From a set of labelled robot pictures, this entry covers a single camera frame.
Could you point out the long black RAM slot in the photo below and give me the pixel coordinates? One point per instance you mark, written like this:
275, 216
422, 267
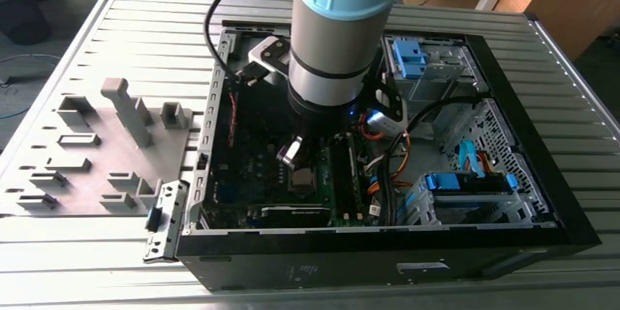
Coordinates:
343, 179
358, 186

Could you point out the blue disk carrier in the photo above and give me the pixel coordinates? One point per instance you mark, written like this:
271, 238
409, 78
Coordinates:
443, 183

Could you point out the dark green motherboard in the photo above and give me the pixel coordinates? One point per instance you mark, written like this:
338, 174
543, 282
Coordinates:
325, 195

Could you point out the black round bin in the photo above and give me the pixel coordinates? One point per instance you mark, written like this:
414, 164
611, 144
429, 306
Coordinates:
30, 27

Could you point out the black open PC case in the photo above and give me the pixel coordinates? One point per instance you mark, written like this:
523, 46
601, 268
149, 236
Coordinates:
339, 263

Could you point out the grey plastic parts rack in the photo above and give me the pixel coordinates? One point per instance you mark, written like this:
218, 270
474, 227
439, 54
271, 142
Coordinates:
97, 179

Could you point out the grey metal slot bracket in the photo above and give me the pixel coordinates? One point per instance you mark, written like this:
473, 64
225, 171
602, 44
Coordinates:
173, 208

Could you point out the white camera box black faceplate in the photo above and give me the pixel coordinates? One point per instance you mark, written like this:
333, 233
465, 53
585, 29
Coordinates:
271, 54

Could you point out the black graphics card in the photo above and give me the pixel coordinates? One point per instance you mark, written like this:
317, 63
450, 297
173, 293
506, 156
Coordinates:
295, 212

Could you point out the small square silver CPU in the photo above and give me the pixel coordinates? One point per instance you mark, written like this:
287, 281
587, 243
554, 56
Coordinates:
303, 178

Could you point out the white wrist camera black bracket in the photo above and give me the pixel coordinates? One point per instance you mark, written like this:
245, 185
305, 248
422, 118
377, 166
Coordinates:
387, 121

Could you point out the wooden cabinet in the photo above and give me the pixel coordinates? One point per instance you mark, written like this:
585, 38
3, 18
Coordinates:
571, 5

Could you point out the grey optical drive bay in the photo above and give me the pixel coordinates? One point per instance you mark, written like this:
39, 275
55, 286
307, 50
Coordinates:
437, 85

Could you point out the blue plastic drive latch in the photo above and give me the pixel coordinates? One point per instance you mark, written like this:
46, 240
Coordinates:
410, 56

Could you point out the square CPU socket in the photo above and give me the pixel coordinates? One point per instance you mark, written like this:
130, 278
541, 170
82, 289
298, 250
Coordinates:
303, 190

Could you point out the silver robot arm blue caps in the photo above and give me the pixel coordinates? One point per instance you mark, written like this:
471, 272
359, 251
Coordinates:
330, 52

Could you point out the perforated metal disk cage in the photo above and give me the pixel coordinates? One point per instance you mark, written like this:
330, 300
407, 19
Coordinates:
426, 215

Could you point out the small silver camera module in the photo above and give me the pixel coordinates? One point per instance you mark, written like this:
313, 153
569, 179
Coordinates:
290, 152

